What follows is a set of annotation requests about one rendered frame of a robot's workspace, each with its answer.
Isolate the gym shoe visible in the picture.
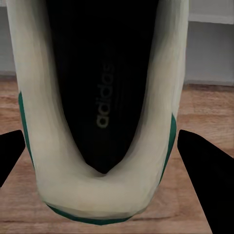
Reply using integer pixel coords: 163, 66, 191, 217
6, 0, 189, 225

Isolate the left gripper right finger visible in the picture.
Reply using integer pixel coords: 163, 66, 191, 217
177, 130, 234, 234

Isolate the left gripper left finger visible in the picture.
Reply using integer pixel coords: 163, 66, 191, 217
0, 130, 26, 188

